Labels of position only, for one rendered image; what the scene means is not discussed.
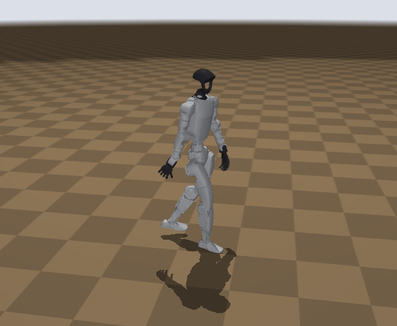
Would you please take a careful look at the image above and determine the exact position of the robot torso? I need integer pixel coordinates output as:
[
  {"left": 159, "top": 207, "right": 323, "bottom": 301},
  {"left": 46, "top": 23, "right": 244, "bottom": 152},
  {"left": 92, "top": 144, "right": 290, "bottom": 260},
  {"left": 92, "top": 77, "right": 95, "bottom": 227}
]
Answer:
[{"left": 186, "top": 93, "right": 214, "bottom": 165}]

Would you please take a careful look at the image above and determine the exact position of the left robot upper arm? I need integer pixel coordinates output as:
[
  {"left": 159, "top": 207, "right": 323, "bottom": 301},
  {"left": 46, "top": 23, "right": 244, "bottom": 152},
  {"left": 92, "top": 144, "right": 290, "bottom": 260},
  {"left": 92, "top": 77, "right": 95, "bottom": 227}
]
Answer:
[{"left": 210, "top": 96, "right": 220, "bottom": 131}]

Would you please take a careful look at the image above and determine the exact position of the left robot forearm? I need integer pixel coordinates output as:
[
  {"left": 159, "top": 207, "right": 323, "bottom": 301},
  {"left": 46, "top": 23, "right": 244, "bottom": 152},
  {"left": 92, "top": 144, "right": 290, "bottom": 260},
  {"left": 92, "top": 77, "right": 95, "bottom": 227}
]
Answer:
[{"left": 212, "top": 127, "right": 227, "bottom": 151}]

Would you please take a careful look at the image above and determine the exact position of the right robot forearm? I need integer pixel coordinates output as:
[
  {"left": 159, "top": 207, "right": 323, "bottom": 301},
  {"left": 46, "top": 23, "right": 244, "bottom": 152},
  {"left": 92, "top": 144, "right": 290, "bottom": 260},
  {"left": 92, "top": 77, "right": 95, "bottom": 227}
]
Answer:
[{"left": 168, "top": 133, "right": 184, "bottom": 166}]

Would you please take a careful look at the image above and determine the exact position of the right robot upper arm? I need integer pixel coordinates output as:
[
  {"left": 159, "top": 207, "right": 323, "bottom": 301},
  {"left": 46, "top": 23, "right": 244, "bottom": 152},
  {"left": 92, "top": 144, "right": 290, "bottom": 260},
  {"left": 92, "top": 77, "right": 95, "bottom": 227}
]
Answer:
[{"left": 177, "top": 101, "right": 196, "bottom": 143}]

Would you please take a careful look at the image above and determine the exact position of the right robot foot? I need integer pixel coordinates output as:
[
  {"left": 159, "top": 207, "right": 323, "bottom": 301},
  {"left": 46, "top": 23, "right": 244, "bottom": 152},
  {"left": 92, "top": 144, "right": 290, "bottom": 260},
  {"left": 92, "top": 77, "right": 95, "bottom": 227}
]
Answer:
[{"left": 198, "top": 239, "right": 223, "bottom": 253}]

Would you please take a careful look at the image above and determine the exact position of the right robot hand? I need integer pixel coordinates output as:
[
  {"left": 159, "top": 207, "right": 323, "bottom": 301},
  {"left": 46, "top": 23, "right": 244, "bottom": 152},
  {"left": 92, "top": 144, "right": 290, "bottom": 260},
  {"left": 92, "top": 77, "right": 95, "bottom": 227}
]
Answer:
[{"left": 158, "top": 157, "right": 177, "bottom": 179}]

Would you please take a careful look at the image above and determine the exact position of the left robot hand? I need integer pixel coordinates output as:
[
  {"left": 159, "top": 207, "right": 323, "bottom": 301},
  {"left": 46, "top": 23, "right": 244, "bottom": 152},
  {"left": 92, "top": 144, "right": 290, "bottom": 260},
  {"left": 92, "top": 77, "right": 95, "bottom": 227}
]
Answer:
[{"left": 219, "top": 145, "right": 230, "bottom": 171}]

